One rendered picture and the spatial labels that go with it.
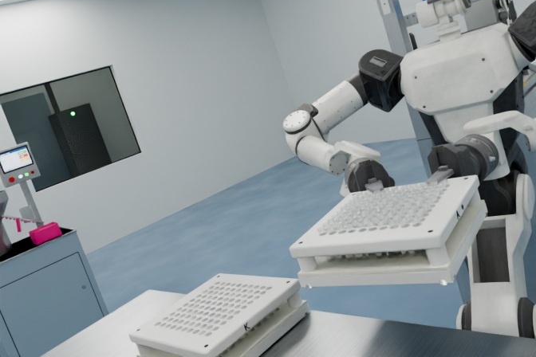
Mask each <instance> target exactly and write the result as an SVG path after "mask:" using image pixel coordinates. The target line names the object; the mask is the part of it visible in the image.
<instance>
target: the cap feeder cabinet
mask: <svg viewBox="0 0 536 357"><path fill-rule="evenodd" d="M60 230H61V236H59V237H55V238H54V239H52V240H49V241H47V242H45V243H42V244H40V245H35V244H34V243H33V242H32V240H31V237H30V236H28V237H26V238H23V239H21V240H20V241H16V242H14V243H12V246H13V249H12V250H11V251H9V252H8V253H6V254H4V255H1V256H0V356H1V357H40V356H42V355H44V354H45V353H47V352H48V351H50V350H52V349H54V348H55V347H57V346H58V345H60V344H61V343H64V342H65V341H66V340H68V339H70V338H71V337H73V336H75V335H76V334H78V333H79V332H81V331H83V330H85V329H86V328H87V327H89V326H91V325H92V324H94V323H96V322H97V321H98V320H101V319H102V318H104V317H106V316H107V315H108V310H107V308H106V306H105V303H104V300H103V298H102V295H101V292H100V289H99V288H98V285H97V282H96V280H95V277H94V275H93V272H92V270H91V268H90V265H89V262H88V260H87V257H86V256H85V252H84V250H83V248H82V245H81V242H80V240H79V237H78V235H77V230H76V229H69V228H64V227H60Z"/></svg>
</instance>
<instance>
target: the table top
mask: <svg viewBox="0 0 536 357"><path fill-rule="evenodd" d="M186 295H187V294H181V293H174V292H162V291H156V290H150V289H149V290H148V291H146V292H144V293H143V294H141V295H139V296H138V297H137V298H135V299H133V300H131V301H129V302H128V303H127V304H125V305H123V306H122V307H120V308H118V309H117V310H116V311H114V312H112V313H110V314H108V315H107V316H106V317H104V318H102V319H101V320H98V321H97V322H96V323H94V324H92V325H91V326H89V327H87V328H86V329H85V330H83V331H81V332H79V333H78V334H76V335H75V336H73V337H71V338H70V339H68V340H66V341H65V342H64V343H61V344H60V345H58V346H57V347H55V348H54V349H52V350H50V351H48V352H47V353H45V354H44V355H42V356H40V357H137V356H136V355H137V354H138V353H139V351H138V348H137V346H136V343H133V342H132V341H131V340H130V338H129V335H128V334H129V333H130V332H132V331H133V330H135V329H136V328H138V327H139V326H140V325H142V324H144V323H145V322H147V321H148V320H150V319H151V318H152V317H154V316H156V315H157V314H159V313H160V312H162V311H163V310H164V309H166V308H168V307H169V306H171V305H172V304H174V303H175V302H176V301H178V300H180V299H181V298H183V297H184V296H186ZM259 357H536V339H530V338H524V337H517V336H511V335H499V334H493V333H486V332H480V331H468V330H461V329H455V328H443V327H436V326H430V325H424V324H412V323H405V322H399V321H392V320H381V319H374V318H368V317H361V316H350V315H343V314H337V313H330V312H319V311H312V310H310V312H309V315H308V316H306V317H305V318H302V319H301V320H299V321H298V322H297V323H296V324H295V325H294V326H293V327H292V328H291V329H290V330H289V331H287V332H286V333H285V334H284V335H283V336H282V337H280V338H279V339H278V340H277V341H276V342H275V343H273V344H272V345H271V346H270V347H269V348H268V349H266V350H265V351H264V352H263V353H262V354H261V355H260V356H259Z"/></svg>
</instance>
